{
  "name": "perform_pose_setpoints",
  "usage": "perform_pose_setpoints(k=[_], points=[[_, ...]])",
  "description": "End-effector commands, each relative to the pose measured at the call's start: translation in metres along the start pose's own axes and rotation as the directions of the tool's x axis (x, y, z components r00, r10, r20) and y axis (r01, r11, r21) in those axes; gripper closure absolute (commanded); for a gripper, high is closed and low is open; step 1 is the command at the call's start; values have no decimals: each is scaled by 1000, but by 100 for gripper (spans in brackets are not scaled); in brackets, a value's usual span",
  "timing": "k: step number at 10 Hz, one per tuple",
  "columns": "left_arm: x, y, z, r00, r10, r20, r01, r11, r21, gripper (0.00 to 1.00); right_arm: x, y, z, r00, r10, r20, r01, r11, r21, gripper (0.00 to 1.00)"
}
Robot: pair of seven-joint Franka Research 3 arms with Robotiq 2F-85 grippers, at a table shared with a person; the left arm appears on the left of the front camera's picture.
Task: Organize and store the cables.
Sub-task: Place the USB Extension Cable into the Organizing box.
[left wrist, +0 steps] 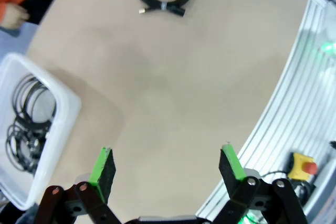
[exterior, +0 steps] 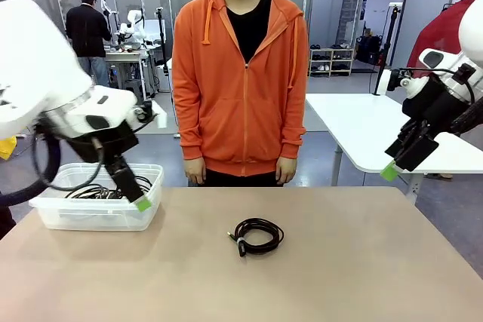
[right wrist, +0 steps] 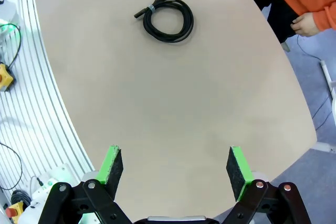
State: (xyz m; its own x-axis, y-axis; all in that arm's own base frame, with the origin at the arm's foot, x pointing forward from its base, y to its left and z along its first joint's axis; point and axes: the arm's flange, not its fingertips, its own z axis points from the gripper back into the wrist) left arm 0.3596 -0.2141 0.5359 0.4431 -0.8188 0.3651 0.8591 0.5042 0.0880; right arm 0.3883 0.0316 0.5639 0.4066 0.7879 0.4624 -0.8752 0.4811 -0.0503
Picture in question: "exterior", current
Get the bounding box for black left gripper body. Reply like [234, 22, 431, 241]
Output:
[69, 120, 140, 174]

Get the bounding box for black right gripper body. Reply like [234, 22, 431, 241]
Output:
[401, 72, 477, 138]

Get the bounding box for black power cable angled plug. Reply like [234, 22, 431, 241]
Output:
[64, 182, 128, 201]

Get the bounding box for black braided USB cable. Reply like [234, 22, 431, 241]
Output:
[226, 217, 285, 258]

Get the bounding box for person's left forearm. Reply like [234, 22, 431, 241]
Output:
[278, 84, 307, 159]

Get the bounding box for person's right forearm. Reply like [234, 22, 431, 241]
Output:
[171, 84, 207, 161]

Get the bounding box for person's right hand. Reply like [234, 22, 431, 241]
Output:
[184, 158, 208, 184]

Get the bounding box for person's left hand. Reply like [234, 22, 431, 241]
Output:
[275, 158, 299, 184]

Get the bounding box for clear plastic storage box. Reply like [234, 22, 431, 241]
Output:
[28, 162, 165, 232]

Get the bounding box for white side desk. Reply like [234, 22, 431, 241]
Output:
[305, 93, 483, 197]

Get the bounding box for mannequin with red cape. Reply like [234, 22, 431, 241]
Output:
[405, 0, 483, 70]

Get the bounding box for black equipment cases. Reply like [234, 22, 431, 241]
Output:
[355, 34, 383, 66]

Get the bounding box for cluttered work desk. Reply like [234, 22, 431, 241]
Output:
[104, 47, 152, 100]

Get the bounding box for yellow object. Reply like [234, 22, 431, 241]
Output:
[0, 135, 18, 161]

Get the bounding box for black tripod stand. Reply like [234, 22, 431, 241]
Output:
[372, 2, 403, 97]

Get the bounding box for person in orange hoodie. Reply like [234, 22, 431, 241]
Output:
[171, 0, 309, 188]

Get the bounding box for white shoe rack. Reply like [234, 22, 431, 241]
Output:
[308, 47, 356, 78]

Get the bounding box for man in black sweater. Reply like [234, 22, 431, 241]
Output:
[66, 0, 113, 87]

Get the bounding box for bystander in dark clothes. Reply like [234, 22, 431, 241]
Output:
[0, 203, 17, 241]

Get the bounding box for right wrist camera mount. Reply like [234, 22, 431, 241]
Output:
[378, 67, 429, 99]

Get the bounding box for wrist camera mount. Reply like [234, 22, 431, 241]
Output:
[131, 100, 156, 124]
[378, 67, 429, 99]

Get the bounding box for black right arm hose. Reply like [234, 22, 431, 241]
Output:
[451, 96, 483, 135]

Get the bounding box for black arm hose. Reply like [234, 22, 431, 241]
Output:
[451, 96, 483, 135]
[0, 125, 105, 207]

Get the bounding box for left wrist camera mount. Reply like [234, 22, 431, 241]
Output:
[131, 100, 156, 124]

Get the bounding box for black left arm hose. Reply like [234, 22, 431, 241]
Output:
[0, 125, 105, 207]

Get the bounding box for black camera tripod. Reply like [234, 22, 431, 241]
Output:
[155, 7, 170, 74]

